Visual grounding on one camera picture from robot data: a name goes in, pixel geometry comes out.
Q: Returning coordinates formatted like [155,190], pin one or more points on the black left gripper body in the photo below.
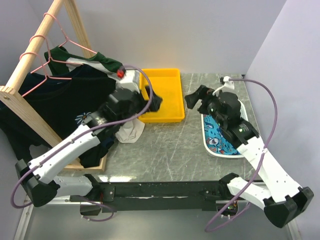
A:
[145,102]

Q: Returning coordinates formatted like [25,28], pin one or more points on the white plastic basket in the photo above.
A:
[225,155]

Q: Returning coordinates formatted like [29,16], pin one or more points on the green and white t shirt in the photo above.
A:
[61,61]

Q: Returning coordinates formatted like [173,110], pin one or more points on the dark navy t shirt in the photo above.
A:
[83,71]

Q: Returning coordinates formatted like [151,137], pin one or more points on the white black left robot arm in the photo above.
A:
[39,177]

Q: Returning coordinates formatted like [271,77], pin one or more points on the black daisy t shirt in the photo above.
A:
[63,105]

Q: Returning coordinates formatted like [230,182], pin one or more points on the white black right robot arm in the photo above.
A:
[283,199]

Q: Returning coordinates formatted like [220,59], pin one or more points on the aluminium rail frame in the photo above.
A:
[58,220]

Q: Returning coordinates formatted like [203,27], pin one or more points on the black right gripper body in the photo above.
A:
[209,105]

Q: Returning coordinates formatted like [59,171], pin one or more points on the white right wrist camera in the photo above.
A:
[226,83]

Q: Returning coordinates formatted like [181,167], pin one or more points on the blue shark print cloth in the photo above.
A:
[215,135]

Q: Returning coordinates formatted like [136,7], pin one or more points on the yellow plastic tray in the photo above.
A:
[167,84]

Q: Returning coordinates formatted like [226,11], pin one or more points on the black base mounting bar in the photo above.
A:
[170,195]

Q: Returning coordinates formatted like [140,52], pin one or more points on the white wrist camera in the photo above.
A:
[130,81]
[226,83]

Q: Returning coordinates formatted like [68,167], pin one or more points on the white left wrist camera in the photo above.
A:
[130,81]

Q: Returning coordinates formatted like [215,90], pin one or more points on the wooden clothes rack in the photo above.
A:
[9,93]

